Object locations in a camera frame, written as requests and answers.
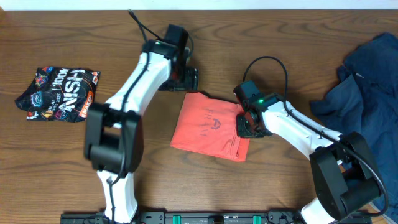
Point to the orange printed t-shirt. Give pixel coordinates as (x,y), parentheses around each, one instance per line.
(208,126)

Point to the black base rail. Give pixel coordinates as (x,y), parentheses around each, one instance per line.
(271,217)

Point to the navy blue garment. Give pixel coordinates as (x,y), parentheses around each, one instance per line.
(365,101)

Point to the black printed folded t-shirt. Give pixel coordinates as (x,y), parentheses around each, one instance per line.
(59,94)

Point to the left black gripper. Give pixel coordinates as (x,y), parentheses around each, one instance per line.
(192,82)

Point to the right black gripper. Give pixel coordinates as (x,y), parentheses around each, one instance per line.
(242,132)

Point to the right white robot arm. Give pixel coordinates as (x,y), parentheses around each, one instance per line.
(344,174)

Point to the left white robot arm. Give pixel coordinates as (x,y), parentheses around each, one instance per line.
(114,141)

